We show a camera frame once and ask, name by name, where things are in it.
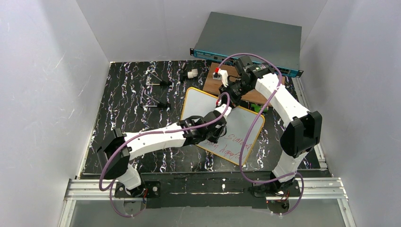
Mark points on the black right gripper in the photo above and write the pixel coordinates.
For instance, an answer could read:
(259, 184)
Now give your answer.
(234, 91)

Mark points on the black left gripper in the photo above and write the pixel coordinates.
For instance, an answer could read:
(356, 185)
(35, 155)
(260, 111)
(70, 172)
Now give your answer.
(220, 129)

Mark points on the orange framed whiteboard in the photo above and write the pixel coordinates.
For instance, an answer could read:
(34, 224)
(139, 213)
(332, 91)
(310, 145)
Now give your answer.
(239, 121)

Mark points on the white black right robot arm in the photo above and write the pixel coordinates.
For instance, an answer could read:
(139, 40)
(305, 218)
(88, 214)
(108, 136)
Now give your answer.
(302, 127)

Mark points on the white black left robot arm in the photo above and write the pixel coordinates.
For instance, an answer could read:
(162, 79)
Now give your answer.
(120, 148)

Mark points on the brown wooden board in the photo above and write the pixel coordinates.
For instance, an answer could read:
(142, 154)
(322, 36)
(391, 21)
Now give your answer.
(212, 85)

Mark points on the white black pipe fitting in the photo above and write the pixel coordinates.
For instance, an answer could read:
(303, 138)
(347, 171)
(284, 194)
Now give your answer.
(188, 74)

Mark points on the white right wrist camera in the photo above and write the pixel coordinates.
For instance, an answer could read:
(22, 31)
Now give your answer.
(222, 75)

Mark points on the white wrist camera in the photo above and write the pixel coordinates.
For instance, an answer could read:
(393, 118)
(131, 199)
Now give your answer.
(222, 75)
(223, 110)

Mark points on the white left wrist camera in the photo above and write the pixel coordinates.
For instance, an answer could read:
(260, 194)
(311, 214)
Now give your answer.
(223, 110)

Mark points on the teal network switch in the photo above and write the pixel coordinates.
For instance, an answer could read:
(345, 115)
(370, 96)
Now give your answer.
(224, 35)

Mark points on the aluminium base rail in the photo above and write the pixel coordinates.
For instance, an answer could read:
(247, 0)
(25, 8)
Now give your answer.
(189, 201)

